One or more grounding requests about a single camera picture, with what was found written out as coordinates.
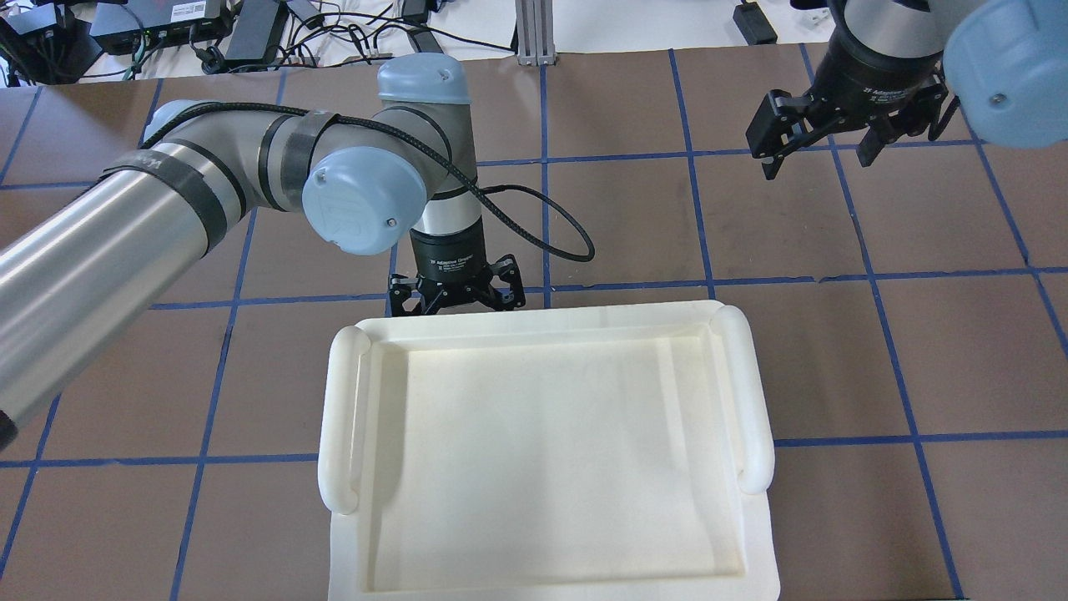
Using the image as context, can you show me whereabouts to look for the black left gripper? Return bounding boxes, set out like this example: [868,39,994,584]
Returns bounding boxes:
[386,255,527,316]

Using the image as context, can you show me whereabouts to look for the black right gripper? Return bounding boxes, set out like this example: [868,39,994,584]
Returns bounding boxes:
[745,72,951,181]

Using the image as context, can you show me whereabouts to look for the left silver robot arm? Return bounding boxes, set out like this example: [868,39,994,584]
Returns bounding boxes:
[1,53,596,447]

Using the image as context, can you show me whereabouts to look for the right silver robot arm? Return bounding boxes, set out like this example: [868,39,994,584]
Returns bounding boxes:
[755,1,1065,174]

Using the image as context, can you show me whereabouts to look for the black power brick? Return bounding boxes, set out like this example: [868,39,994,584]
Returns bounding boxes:
[732,1,778,46]

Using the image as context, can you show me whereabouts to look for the white plastic tray cabinet top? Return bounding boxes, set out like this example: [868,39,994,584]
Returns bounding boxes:
[318,300,781,600]

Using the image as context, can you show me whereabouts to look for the aluminium frame post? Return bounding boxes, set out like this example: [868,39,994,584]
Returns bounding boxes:
[514,0,557,66]

